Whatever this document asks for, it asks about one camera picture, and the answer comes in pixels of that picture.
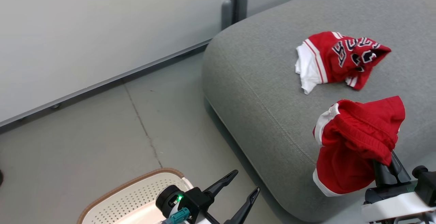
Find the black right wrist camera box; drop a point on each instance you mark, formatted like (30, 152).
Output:
(427, 188)

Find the grey fabric sofa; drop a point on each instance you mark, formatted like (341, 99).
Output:
(272, 64)

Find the red jersey with white trim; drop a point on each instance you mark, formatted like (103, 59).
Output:
(327, 57)

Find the white perforated basket brown rim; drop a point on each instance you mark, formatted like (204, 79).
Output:
(136, 196)

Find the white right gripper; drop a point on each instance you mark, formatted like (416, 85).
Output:
(391, 207)

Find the red shorts with white stripe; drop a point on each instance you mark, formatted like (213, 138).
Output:
(354, 142)

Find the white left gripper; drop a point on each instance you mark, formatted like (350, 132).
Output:
(168, 200)

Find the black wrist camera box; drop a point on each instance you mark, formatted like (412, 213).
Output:
(196, 200)
(427, 188)

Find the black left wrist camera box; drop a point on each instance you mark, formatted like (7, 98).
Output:
(196, 200)

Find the wide white partition panel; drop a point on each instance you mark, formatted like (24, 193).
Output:
(102, 30)

